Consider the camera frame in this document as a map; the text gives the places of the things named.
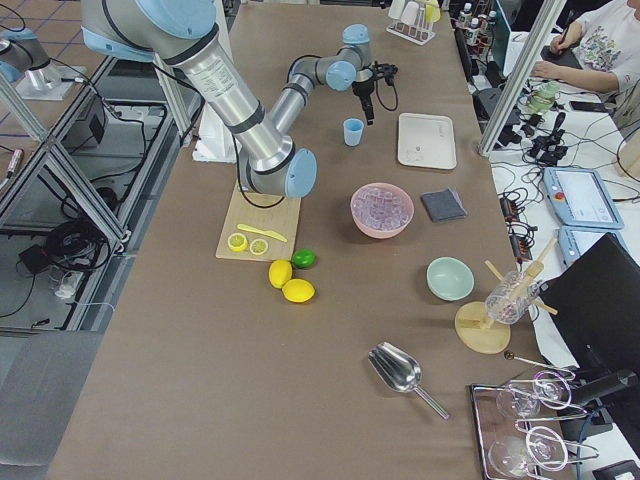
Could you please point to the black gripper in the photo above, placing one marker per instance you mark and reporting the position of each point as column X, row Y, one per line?
column 362, row 88

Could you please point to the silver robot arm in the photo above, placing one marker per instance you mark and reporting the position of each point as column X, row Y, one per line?
column 185, row 35

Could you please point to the small blue cup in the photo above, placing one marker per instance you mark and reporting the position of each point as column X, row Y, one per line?
column 352, row 131

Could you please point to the pink bowl of ice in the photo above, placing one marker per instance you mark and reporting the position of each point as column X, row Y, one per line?
column 381, row 210

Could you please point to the metal ice scoop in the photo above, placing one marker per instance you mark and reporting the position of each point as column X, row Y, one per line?
column 402, row 373

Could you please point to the cream rabbit tray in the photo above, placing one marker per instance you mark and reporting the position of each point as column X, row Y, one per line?
column 426, row 141

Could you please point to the grey folded cloth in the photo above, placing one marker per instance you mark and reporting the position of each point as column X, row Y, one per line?
column 444, row 205

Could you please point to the wooden cutting board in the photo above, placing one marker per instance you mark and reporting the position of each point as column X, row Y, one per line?
column 270, row 212

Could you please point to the yellow plastic knife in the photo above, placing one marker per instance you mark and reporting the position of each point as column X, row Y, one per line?
column 267, row 233

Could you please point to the green lime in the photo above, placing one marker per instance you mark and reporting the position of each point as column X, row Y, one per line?
column 303, row 258

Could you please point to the lemon slice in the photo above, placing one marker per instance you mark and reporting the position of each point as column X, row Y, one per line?
column 258, row 246
column 237, row 242

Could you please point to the yellow lemon far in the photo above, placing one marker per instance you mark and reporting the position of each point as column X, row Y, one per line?
column 280, row 272

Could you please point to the yellow lemon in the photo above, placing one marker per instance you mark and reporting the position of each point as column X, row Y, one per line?
column 280, row 272
column 298, row 290

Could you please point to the green ceramic bowl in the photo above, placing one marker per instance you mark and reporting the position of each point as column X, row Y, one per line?
column 449, row 279

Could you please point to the yellow lemon near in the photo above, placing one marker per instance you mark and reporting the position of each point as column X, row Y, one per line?
column 298, row 290

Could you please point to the teach pendant upper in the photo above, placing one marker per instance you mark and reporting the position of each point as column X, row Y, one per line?
column 580, row 198

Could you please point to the teach pendant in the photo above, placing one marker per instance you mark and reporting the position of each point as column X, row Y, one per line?
column 574, row 241
column 580, row 198

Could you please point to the clear textured glass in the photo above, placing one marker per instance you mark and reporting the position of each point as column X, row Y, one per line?
column 511, row 298

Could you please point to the teach pendant lower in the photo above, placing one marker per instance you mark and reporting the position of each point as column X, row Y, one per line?
column 574, row 241

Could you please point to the person in white shirt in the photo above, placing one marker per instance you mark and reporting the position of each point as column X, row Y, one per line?
column 607, row 48

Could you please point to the black monitor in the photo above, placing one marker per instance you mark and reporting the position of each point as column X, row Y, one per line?
column 597, row 303

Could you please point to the wine glass upper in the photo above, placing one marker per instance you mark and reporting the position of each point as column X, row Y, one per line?
column 523, row 399

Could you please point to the wine glass rack tray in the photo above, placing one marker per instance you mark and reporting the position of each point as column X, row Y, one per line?
column 517, row 430

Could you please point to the wine glass lower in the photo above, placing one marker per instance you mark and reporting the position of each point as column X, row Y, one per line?
column 539, row 452

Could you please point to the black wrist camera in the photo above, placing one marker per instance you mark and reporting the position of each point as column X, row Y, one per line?
column 385, row 72

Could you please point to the white wire cup rack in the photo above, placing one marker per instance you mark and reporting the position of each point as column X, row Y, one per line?
column 414, row 20

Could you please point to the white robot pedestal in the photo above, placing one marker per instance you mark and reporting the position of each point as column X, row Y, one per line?
column 215, row 142

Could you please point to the aluminium frame post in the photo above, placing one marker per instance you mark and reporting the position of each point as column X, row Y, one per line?
column 536, row 39

